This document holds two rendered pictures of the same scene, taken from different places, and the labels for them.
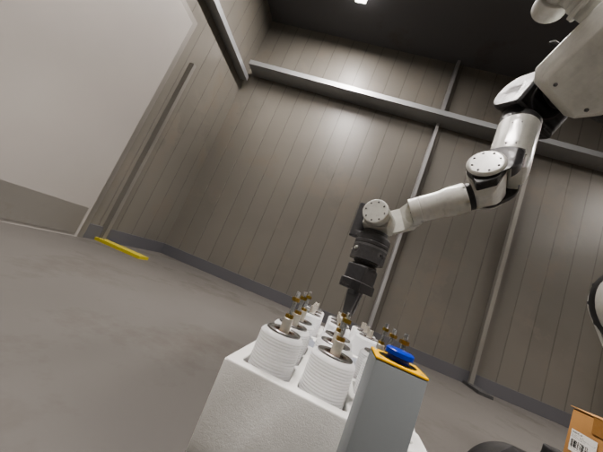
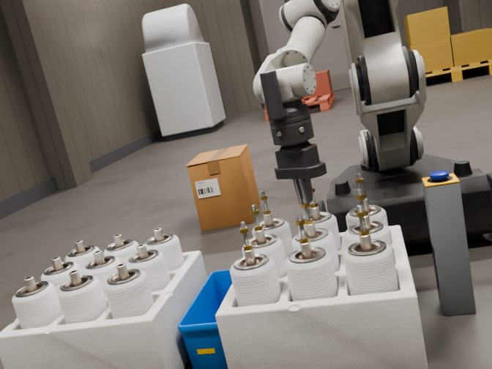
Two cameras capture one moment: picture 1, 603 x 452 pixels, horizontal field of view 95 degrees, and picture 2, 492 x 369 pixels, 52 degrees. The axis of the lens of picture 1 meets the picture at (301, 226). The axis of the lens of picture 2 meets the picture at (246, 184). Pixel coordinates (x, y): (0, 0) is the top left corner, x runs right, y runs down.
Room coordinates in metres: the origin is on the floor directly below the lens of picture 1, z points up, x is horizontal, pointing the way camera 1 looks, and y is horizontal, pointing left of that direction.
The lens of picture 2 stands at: (0.79, 0.90, 0.63)
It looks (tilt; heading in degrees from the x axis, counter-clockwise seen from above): 12 degrees down; 272
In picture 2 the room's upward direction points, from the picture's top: 12 degrees counter-clockwise
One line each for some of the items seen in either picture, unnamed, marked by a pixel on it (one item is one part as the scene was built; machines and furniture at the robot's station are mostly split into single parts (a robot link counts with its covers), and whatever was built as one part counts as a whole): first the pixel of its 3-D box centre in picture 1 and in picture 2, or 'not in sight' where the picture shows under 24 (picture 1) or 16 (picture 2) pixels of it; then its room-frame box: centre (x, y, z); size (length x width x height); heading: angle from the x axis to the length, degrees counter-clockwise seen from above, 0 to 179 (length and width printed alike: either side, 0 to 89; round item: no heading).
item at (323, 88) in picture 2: not in sight; (299, 94); (0.14, -5.62, 0.21); 1.19 x 0.78 x 0.41; 78
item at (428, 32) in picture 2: not in sight; (447, 43); (-1.81, -5.75, 0.42); 1.44 x 1.03 x 0.85; 79
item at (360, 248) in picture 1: (362, 268); (294, 148); (0.71, -0.19, 0.45); 0.13 x 0.10 x 0.12; 139
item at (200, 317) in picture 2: not in sight; (221, 315); (0.97, -0.28, 0.06); 0.30 x 0.11 x 0.12; 78
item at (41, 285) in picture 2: not in sight; (32, 289); (1.37, -0.21, 0.25); 0.08 x 0.08 x 0.01
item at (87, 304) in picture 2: not in sight; (88, 319); (1.26, -0.19, 0.16); 0.10 x 0.10 x 0.18
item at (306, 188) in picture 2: (349, 301); (307, 188); (0.70, -0.18, 0.36); 0.03 x 0.02 x 0.06; 49
